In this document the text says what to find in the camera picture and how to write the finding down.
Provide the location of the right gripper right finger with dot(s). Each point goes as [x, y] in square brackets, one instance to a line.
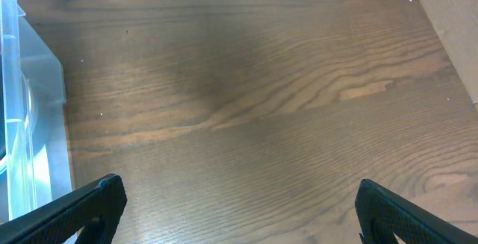
[386, 217]

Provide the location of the clear plastic storage container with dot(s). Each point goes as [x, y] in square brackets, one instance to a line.
[35, 166]

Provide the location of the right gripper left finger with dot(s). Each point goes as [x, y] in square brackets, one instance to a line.
[92, 211]

